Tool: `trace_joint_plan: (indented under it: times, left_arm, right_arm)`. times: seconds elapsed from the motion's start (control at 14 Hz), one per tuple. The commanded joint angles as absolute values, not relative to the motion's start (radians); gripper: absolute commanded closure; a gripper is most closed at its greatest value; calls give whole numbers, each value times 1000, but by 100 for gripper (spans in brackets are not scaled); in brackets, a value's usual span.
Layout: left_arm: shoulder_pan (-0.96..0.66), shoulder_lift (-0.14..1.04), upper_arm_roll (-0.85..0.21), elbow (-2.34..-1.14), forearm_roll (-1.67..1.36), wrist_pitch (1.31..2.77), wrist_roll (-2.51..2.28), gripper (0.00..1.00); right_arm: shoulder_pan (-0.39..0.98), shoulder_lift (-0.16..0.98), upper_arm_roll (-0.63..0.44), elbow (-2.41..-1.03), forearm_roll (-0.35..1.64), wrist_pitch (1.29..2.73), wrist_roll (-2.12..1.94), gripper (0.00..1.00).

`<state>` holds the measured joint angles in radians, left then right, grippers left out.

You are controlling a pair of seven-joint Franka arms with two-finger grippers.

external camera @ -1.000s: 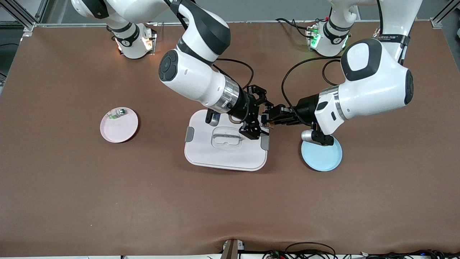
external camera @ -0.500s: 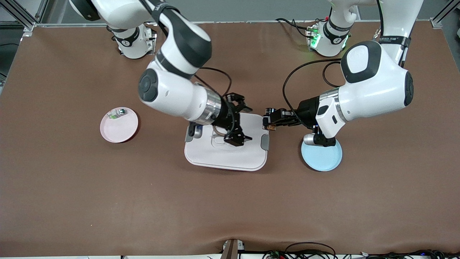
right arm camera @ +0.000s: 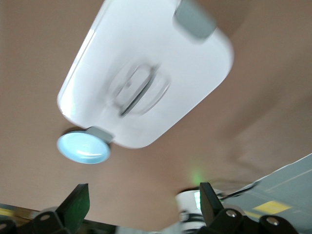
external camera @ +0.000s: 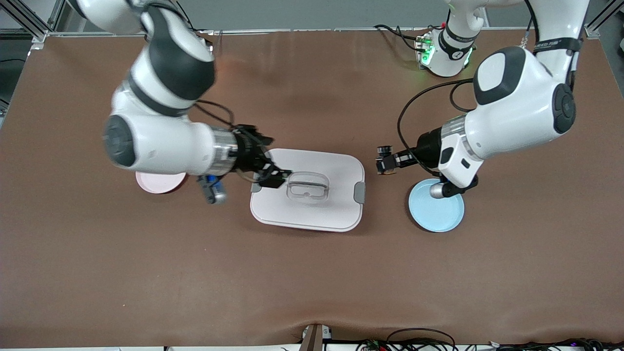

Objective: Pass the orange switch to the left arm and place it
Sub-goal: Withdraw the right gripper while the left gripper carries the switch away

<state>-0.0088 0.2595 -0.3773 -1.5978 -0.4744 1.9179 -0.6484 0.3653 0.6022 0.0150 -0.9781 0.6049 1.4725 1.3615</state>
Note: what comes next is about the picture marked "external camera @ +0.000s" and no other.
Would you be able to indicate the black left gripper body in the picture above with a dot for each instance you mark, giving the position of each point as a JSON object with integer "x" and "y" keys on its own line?
{"x": 425, "y": 148}

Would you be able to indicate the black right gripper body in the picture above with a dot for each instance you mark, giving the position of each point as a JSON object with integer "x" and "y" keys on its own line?
{"x": 247, "y": 151}

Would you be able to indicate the orange and black switch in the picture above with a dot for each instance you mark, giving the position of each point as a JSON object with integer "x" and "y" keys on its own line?
{"x": 386, "y": 163}

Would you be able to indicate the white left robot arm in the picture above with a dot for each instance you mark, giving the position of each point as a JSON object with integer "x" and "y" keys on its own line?
{"x": 516, "y": 107}

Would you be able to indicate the white lidded storage box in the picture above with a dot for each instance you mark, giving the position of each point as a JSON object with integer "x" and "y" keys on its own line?
{"x": 317, "y": 209}

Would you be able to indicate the round light blue plate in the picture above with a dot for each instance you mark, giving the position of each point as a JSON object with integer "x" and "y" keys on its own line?
{"x": 436, "y": 214}

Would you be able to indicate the round pink plate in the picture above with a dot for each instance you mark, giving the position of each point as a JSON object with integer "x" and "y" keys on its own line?
{"x": 161, "y": 184}

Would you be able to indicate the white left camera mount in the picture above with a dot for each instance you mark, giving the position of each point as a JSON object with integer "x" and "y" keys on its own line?
{"x": 460, "y": 158}

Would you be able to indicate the silver table edge rail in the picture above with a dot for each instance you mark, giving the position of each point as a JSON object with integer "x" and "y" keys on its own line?
{"x": 292, "y": 29}

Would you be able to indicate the brown wedge bracket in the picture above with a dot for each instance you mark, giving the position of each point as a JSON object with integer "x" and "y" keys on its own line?
{"x": 314, "y": 339}

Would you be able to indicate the aluminium frame profile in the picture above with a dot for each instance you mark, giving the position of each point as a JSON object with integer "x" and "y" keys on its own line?
{"x": 592, "y": 30}
{"x": 24, "y": 20}

